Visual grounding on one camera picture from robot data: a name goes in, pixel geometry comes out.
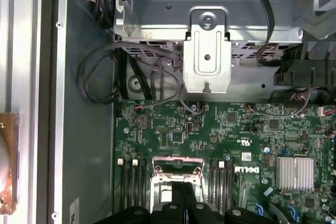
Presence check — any perforated metal drive cage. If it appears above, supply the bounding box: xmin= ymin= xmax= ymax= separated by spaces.
xmin=114 ymin=0 xmax=305 ymax=51

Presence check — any brown square base plate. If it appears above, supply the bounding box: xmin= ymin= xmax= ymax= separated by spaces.
xmin=0 ymin=112 xmax=21 ymax=216

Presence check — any green motherboard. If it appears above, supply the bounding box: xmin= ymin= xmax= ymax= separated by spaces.
xmin=114 ymin=99 xmax=336 ymax=224

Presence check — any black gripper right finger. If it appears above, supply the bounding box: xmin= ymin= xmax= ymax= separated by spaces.
xmin=184 ymin=182 xmax=276 ymax=224

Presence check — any black plastic duct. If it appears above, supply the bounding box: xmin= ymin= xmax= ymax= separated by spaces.
xmin=272 ymin=41 xmax=336 ymax=95

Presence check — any CPU socket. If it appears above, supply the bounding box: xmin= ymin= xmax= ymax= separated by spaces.
xmin=149 ymin=174 xmax=207 ymax=211

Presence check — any round coin battery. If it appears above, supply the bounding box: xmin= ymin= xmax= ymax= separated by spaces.
xmin=134 ymin=115 xmax=151 ymax=130

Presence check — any black RAM slot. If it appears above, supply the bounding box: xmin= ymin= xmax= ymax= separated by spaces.
xmin=218 ymin=161 xmax=226 ymax=209
xmin=140 ymin=160 xmax=148 ymax=209
xmin=132 ymin=158 xmax=141 ymax=210
xmin=211 ymin=159 xmax=218 ymax=209
xmin=125 ymin=161 xmax=133 ymax=210
xmin=225 ymin=154 xmax=234 ymax=209
xmin=117 ymin=158 xmax=125 ymax=210

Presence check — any silver metal bracket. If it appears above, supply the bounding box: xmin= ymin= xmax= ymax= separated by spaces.
xmin=182 ymin=8 xmax=232 ymax=95

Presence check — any metal socket cover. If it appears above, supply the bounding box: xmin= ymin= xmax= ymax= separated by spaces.
xmin=152 ymin=155 xmax=205 ymax=183

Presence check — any silver finned heatsink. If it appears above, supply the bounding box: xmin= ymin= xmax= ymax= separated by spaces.
xmin=275 ymin=156 xmax=315 ymax=191

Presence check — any black cable bundle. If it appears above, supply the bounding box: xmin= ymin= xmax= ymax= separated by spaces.
xmin=78 ymin=41 xmax=127 ymax=105

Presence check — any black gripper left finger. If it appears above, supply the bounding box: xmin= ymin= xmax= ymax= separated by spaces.
xmin=93 ymin=182 xmax=187 ymax=224

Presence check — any black PC case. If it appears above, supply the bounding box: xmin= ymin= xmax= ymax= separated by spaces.
xmin=48 ymin=0 xmax=336 ymax=224

